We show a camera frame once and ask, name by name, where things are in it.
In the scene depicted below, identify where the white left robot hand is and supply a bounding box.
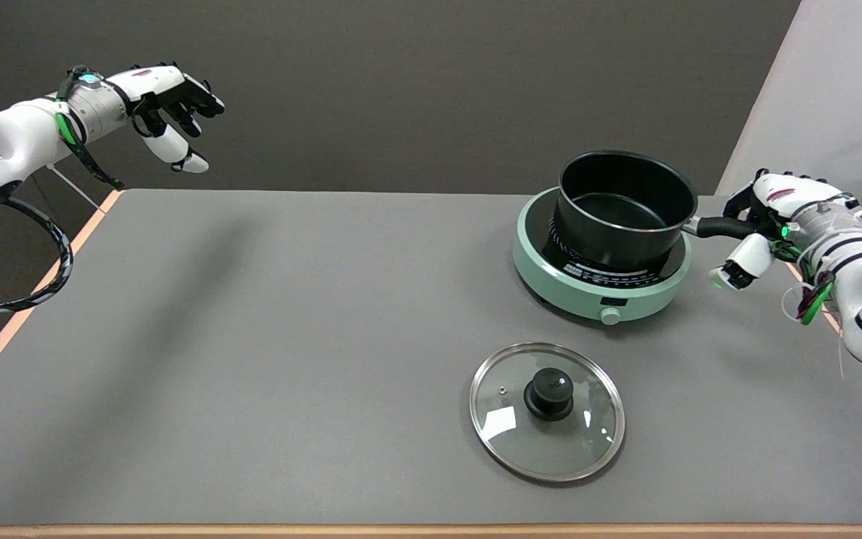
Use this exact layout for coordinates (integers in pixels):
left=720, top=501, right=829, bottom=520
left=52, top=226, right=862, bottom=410
left=126, top=62, right=226, bottom=174

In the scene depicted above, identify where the green induction cooker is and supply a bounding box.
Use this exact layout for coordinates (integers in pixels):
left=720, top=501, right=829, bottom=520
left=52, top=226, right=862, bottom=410
left=512, top=187, right=694, bottom=326

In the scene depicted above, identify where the glass lid with black knob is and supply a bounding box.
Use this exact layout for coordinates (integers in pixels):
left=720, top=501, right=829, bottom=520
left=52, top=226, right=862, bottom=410
left=469, top=342, right=626, bottom=484

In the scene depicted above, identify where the black braided cable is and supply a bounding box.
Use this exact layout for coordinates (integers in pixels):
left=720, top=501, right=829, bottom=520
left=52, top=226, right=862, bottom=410
left=0, top=193, right=74, bottom=316

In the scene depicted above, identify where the black pot with handle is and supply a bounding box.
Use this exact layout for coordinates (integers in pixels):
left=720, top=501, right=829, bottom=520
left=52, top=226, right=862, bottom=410
left=553, top=150, right=759, bottom=272

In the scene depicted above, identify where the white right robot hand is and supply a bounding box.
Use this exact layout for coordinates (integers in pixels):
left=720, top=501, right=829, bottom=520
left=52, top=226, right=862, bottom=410
left=708, top=168, right=862, bottom=293

